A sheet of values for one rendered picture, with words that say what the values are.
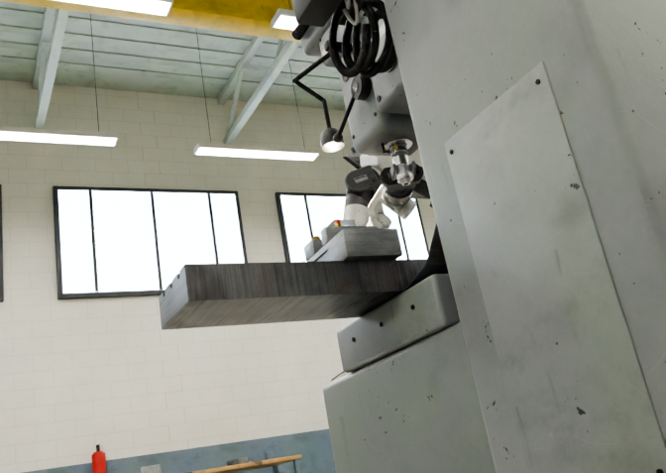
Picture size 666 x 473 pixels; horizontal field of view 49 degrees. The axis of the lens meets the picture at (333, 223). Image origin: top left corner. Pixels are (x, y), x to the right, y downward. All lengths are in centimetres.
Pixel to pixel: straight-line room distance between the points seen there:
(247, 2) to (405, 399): 598
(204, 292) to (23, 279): 804
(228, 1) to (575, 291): 634
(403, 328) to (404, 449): 29
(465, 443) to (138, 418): 787
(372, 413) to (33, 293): 782
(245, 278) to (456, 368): 49
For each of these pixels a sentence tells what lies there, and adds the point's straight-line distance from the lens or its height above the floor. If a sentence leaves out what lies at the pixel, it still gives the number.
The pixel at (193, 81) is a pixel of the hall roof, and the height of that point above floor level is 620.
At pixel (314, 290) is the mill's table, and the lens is 164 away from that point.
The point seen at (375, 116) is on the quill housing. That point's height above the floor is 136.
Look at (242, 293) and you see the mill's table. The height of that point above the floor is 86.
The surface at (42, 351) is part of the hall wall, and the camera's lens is 931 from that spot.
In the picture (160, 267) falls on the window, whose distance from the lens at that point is 975.
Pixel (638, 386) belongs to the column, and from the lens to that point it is 117.
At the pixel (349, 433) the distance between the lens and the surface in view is 205.
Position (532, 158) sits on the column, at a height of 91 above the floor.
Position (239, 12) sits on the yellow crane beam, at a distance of 729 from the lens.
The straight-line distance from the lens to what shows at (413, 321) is 171.
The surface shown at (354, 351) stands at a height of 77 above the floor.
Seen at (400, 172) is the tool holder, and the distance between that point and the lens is 202.
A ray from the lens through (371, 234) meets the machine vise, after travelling 172.
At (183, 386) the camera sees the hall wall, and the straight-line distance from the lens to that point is 951.
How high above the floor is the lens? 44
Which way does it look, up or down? 20 degrees up
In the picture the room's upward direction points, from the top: 11 degrees counter-clockwise
